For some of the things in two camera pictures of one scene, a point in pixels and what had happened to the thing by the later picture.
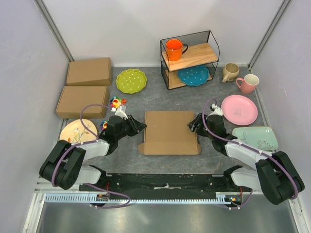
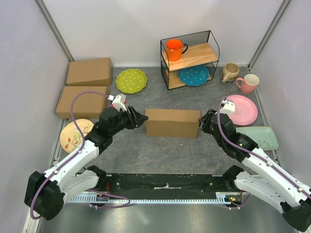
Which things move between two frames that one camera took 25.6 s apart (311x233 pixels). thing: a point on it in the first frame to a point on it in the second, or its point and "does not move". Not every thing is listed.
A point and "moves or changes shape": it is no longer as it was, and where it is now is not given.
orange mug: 175,48 does not move
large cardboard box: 167,133 moves or changes shape
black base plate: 167,183 does not move
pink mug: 248,84 does not move
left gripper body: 130,127 to 131,122
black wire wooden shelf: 198,63 does not move
